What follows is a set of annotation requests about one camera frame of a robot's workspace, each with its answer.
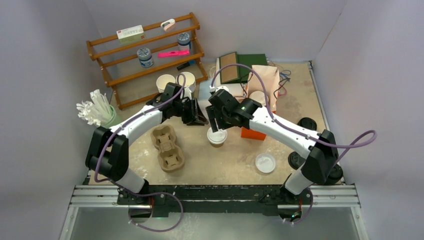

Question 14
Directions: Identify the left white cup stack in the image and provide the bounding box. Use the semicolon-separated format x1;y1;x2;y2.
156;74;176;93

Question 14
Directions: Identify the blue white jar left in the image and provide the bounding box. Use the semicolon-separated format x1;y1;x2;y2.
136;47;154;68

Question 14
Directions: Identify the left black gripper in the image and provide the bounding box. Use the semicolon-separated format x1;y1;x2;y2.
172;97;208;126

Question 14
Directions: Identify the white green box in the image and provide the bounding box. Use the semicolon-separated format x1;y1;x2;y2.
116;25;146;45

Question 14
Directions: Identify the white cup lid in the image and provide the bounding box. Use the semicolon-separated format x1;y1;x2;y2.
255;153;276;174
206;127;228;144

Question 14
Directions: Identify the black blue marker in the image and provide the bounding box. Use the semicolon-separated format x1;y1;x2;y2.
176;60;196;71

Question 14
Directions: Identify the white cup lid picked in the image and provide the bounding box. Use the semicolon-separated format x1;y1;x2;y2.
249;90;267;106

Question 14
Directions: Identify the blue white jar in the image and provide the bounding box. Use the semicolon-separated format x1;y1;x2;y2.
136;47;154;68
177;32;192;51

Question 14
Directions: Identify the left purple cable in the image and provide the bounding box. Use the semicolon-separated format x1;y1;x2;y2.
93;73;187;233

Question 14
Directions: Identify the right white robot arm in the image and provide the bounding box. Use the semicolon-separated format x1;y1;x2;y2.
206;89;339;204

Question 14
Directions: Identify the wooden shelf rack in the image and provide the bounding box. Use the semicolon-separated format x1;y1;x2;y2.
86;12;209;110

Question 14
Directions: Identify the black cup lid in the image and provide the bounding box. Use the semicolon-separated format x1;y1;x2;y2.
297;117;318;131
287;151;306;170

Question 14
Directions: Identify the pink marker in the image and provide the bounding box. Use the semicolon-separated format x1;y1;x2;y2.
157;49;191;58

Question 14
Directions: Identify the black lid stack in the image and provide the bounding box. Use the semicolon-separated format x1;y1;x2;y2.
324;164;344;186

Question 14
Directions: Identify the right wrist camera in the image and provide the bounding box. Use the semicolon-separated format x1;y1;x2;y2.
209;86;230;95

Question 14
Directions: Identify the white cup stack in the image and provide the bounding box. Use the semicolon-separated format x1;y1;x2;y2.
156;74;176;93
176;71;196;96

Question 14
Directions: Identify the green paper bag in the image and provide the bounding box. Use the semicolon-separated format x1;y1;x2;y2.
218;52;268;84

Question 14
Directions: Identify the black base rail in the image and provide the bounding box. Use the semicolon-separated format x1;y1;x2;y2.
69;183;362;220

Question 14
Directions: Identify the white pink clip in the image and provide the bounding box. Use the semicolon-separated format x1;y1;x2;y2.
160;18;176;32

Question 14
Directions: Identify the brown paper cup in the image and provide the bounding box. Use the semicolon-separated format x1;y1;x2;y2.
210;142;224;148

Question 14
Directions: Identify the right white cup stack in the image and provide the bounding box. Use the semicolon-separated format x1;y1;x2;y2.
176;71;196;96

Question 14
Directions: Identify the blue white jar right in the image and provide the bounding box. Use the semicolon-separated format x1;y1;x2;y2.
177;32;192;51

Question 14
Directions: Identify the orange paper bag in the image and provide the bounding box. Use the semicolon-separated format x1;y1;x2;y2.
240;65;292;141

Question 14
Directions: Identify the green straw holder cup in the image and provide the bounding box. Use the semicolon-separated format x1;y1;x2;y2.
100;106;122;128

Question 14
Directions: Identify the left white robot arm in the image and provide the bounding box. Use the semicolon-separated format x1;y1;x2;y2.
85;82;209;205

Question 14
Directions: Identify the pulp cup carrier tray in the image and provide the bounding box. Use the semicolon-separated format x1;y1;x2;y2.
150;124;186;173

